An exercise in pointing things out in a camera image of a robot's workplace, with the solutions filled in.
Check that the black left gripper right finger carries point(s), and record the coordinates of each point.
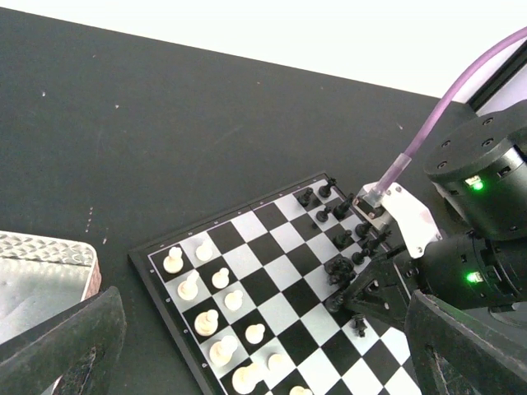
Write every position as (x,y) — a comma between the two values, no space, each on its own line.
(454,353)

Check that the white chess knight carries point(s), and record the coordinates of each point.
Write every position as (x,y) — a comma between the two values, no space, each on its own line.
(188,289)

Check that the black frame post right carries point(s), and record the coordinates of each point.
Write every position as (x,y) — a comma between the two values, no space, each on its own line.
(512,66)

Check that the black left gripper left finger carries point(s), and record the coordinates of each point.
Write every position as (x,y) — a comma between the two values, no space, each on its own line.
(76,349)

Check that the black white chess board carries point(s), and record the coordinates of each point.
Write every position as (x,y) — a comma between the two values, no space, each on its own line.
(345,363)

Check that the row of white chess pieces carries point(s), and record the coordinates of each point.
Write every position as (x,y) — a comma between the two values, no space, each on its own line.
(257,318)

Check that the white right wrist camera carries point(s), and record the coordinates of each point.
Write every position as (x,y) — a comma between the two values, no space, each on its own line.
(414,220)

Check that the black chess pieces pile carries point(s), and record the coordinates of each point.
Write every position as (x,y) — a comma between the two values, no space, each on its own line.
(340,271)

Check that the white chess rook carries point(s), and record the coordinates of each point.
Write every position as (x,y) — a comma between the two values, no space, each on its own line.
(173,262)

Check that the white chess pawn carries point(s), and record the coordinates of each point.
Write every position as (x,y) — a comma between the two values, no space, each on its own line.
(204,251)
(221,278)

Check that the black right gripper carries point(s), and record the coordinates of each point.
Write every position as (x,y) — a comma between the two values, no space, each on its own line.
(466,271)

